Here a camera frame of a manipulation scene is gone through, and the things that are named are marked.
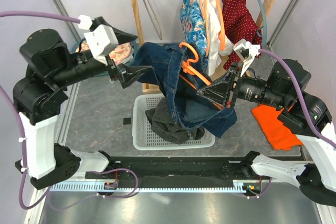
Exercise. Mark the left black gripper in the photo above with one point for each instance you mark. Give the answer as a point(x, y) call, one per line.
point(129, 72)

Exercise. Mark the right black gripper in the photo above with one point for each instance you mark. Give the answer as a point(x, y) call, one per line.
point(223, 88)

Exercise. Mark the orange hanger of denim skirt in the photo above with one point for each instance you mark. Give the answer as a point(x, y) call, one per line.
point(188, 68)

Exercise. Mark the blue denim skirt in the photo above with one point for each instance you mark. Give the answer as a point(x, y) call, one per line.
point(179, 88)

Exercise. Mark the grey dotted skirt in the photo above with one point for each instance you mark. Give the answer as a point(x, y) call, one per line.
point(165, 127)

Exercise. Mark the beige clothes hanger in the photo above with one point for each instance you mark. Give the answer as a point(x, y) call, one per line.
point(153, 18)

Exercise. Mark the blue floral garment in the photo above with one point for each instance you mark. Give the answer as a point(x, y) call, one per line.
point(194, 28)

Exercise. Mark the peach hanger of floral garment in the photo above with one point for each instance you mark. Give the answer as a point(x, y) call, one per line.
point(203, 7)

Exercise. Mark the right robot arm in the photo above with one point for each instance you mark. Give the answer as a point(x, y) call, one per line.
point(304, 115)

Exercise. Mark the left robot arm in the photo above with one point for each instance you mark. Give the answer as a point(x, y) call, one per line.
point(38, 97)

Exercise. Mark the orange hanger of white garment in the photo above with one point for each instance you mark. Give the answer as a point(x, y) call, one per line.
point(221, 34)

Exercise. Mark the teal tub with clothes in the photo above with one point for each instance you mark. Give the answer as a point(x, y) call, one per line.
point(124, 53)

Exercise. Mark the small black floor marker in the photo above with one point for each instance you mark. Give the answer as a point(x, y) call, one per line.
point(126, 121)

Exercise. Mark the white garment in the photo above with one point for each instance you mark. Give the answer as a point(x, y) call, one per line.
point(215, 54)

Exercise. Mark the white plastic basket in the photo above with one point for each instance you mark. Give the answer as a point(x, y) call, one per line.
point(144, 139)

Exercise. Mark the red dotted garment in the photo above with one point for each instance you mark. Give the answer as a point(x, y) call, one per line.
point(238, 22)

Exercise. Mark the orange folded cloth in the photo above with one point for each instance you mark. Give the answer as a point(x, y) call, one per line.
point(278, 136)

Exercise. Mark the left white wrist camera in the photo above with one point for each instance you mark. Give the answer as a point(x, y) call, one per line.
point(99, 36)

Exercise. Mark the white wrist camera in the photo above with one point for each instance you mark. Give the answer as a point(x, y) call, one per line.
point(99, 36)
point(247, 52)

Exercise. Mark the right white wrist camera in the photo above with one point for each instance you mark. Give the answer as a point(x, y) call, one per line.
point(247, 52)

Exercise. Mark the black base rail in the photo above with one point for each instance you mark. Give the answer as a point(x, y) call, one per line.
point(185, 172)

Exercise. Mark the light blue cable duct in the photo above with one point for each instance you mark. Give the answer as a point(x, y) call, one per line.
point(105, 186)

